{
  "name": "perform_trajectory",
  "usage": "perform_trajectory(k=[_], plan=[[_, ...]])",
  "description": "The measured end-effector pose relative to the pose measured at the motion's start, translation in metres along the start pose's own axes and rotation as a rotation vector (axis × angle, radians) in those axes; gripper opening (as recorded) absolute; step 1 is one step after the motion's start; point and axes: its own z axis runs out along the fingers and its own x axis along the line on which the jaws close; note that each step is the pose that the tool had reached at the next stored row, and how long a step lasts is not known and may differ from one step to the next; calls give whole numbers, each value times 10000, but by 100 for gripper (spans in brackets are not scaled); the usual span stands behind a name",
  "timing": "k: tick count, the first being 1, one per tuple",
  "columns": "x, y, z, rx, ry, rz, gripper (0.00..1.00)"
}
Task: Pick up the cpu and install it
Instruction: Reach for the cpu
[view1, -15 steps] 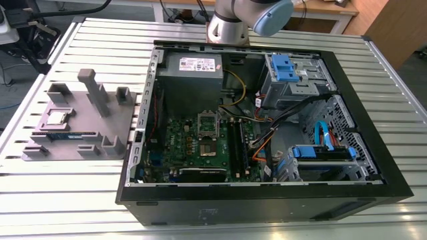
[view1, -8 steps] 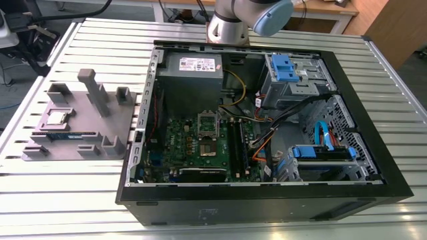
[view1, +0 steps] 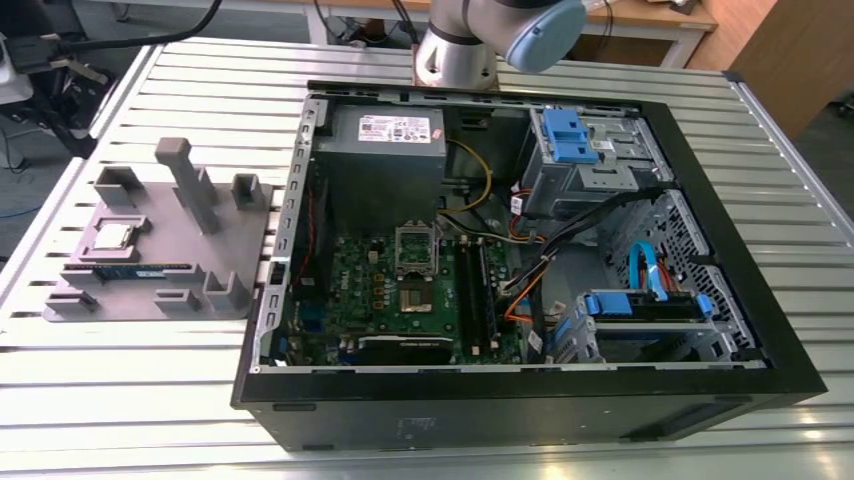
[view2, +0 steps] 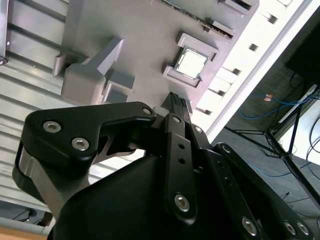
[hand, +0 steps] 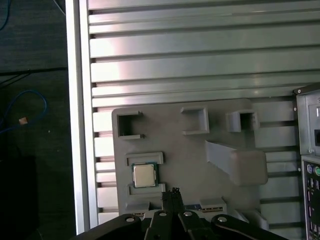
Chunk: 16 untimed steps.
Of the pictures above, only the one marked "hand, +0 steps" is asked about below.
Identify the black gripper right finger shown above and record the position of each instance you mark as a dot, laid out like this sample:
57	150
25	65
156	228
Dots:
192	225

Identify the grey parts rack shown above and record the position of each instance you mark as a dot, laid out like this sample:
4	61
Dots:
190	160

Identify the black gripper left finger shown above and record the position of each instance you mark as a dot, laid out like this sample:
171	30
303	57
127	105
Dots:
157	225

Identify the silver CPU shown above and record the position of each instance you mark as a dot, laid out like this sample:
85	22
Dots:
143	176

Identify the black PC case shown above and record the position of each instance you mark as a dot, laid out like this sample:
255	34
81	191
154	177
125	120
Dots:
303	125

